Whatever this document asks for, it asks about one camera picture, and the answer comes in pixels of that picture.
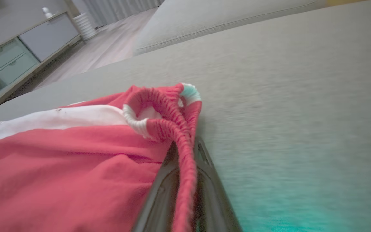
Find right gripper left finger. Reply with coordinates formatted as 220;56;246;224
131;141;181;232

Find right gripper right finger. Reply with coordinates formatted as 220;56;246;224
194;137;243;232

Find red and white shorts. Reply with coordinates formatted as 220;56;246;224
0;83;203;232

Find grey fabric sofa seat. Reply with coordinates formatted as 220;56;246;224
0;0;371;232

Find grey stitched sofa cushion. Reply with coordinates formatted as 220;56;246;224
133;0;322;56

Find white ribbed vase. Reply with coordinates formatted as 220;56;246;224
73;12;98;41

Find grey curtain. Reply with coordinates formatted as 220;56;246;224
82;0;165;28

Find low grey media cabinet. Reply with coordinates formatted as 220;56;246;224
0;11;83;117

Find mustard yellow upholstered panel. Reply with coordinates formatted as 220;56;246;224
326;0;368;7

